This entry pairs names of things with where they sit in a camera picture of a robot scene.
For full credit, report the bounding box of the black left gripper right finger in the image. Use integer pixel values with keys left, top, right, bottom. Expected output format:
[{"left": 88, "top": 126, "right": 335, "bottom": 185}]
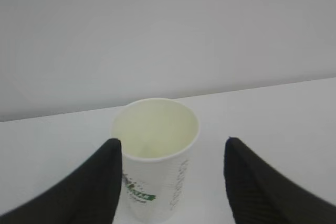
[{"left": 223, "top": 137, "right": 335, "bottom": 223}]

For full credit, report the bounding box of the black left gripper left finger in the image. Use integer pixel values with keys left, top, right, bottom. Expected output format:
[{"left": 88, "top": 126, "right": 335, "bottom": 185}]
[{"left": 1, "top": 138, "right": 123, "bottom": 223}]

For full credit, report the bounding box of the white paper cup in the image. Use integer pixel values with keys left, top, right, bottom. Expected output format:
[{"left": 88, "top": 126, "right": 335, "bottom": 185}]
[{"left": 112, "top": 98, "right": 200, "bottom": 223}]

